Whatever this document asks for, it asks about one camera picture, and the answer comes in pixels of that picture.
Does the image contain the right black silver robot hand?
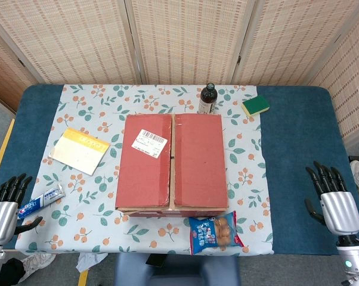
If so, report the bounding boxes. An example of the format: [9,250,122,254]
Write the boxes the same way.
[304,160,359,247]

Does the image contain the blue snack bag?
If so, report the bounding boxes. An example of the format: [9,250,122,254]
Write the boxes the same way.
[187,210,245,256]

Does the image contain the green yellow sponge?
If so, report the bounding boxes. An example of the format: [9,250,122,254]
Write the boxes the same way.
[241,95,271,116]

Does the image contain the woven folding screen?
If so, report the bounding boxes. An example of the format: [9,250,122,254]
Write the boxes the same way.
[0,0,359,147]

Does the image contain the blue robot base seat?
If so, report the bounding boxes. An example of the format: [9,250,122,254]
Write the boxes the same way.
[113,254,242,286]

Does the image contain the floral print tablecloth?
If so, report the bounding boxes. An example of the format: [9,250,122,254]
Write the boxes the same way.
[14,84,275,256]

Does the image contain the dark drink bottle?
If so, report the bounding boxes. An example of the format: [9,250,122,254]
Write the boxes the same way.
[198,82,218,115]

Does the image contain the yellow white notebook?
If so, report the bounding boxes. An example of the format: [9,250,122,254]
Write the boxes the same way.
[47,127,111,176]

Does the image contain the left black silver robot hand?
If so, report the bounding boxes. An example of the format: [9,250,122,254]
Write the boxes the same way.
[0,173,44,247]

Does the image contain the blue white toothpaste tube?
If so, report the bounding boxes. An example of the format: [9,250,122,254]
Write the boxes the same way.
[17,184,66,220]

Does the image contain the crumpled white cloth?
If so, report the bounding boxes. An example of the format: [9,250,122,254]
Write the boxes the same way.
[76,253,109,272]

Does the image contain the red cardboard box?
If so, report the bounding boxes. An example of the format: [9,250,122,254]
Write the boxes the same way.
[114,112,230,217]

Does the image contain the blue padded table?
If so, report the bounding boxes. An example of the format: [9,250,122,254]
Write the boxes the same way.
[0,84,350,257]

